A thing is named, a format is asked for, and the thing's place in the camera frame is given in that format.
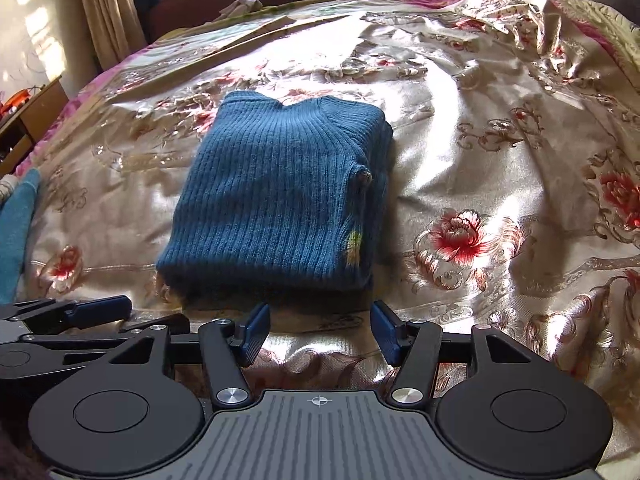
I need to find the teal folded garment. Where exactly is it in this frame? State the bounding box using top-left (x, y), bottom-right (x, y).
top-left (0, 168), bottom-right (40, 304)

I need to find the beige curtain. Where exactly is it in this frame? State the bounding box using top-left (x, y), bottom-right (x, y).
top-left (81, 0), bottom-right (146, 70)

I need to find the floral satin bedspread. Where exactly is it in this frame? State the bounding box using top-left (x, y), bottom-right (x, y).
top-left (17, 0), bottom-right (639, 479)

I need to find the beige checked folded cloth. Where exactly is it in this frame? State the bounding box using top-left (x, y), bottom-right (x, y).
top-left (0, 174), bottom-right (20, 205)

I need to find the wooden side cabinet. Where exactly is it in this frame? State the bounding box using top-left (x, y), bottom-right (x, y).
top-left (0, 77), bottom-right (68, 177)

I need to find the blue striped knit sweater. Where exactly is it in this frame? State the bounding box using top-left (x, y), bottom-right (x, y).
top-left (156, 91), bottom-right (393, 296)

